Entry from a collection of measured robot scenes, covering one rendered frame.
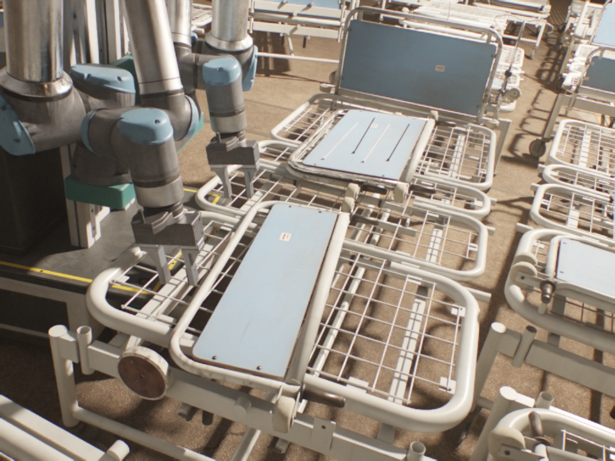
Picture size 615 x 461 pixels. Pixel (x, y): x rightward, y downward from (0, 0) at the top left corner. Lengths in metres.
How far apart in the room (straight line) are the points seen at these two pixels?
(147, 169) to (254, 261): 0.47
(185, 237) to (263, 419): 0.39
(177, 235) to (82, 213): 0.71
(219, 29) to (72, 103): 0.60
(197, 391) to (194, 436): 0.50
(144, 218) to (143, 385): 0.35
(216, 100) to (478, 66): 1.64
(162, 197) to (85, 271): 0.72
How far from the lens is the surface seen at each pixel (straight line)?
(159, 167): 1.03
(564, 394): 2.13
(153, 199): 1.05
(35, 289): 1.77
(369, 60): 2.84
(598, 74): 3.99
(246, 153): 1.43
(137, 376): 1.18
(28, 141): 1.35
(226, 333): 1.18
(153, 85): 1.19
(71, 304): 1.74
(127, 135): 1.02
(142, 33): 1.19
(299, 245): 1.47
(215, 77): 1.38
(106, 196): 1.49
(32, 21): 1.27
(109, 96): 1.42
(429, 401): 1.88
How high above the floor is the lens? 1.31
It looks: 31 degrees down
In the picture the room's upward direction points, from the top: 8 degrees clockwise
